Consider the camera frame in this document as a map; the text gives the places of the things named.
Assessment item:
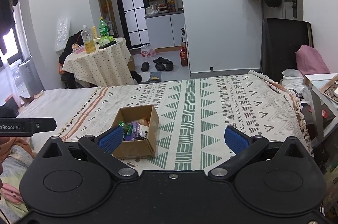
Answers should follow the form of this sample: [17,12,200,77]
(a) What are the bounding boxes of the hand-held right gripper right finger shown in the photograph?
[208,126,311,177]

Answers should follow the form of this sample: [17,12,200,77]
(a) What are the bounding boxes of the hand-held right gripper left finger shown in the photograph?
[38,126,139,177]

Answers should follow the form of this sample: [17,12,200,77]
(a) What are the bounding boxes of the green snack packet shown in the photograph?
[118,121,132,135]

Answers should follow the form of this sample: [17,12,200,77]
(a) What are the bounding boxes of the purple wafer pack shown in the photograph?
[124,122,140,141]

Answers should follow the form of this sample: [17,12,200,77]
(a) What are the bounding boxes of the cardboard box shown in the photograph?
[111,104,159,160]

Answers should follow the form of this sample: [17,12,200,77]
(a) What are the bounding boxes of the pile of pale clothes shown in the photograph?
[0,137,37,219]

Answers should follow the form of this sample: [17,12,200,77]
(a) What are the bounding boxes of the white bedsheet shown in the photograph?
[16,87,102,145]

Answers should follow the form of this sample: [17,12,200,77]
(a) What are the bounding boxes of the patterned blanket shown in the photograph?
[59,70,311,172]

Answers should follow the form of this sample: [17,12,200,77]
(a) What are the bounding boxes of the grey ribbed appliance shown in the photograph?
[17,55,44,98]

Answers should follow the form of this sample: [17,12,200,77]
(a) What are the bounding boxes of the black cloth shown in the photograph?
[131,70,143,83]

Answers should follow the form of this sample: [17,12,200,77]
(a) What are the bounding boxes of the round table with dotted tablecloth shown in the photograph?
[63,38,133,88]

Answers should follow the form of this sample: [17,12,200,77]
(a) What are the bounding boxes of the dark cloth with yellow tag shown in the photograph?
[145,71,162,83]

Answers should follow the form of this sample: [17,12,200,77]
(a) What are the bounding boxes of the white plastic bag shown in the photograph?
[281,69,307,94]

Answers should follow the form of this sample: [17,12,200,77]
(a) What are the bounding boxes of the white side table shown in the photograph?
[304,73,338,145]

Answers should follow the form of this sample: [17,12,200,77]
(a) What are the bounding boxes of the black flat case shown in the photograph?
[99,41,117,50]

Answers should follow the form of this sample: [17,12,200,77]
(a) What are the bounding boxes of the pack of water bottles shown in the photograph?
[140,45,157,58]

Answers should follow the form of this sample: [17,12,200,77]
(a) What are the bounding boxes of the pink case with cartoon figure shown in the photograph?
[72,42,85,54]

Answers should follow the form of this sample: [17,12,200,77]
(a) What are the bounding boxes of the cooking oil bottle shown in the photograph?
[81,25,96,54]

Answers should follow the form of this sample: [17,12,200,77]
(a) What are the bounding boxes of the red drink bottle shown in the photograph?
[180,46,188,67]

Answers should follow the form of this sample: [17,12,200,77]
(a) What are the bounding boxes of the dark clothes on chair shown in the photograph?
[59,30,85,88]

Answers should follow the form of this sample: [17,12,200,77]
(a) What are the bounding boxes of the bubble wrap sheet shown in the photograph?
[55,17,71,52]

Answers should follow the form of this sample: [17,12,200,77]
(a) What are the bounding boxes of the tray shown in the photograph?
[319,79,338,103]

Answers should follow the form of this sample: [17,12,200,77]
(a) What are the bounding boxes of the hanging dark clothes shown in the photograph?
[0,0,19,54]

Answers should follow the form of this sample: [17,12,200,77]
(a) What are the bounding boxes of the pink pillow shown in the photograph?
[295,45,330,77]

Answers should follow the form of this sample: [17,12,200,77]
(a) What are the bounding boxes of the green soda bottle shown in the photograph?
[98,17,109,38]

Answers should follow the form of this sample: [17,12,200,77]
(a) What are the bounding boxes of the grey kitchen cabinet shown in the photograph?
[144,11,185,50]

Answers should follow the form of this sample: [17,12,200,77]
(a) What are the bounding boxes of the black framed glass door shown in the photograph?
[112,0,151,49]

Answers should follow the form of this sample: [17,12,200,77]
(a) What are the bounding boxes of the black door handle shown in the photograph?
[286,0,297,16]

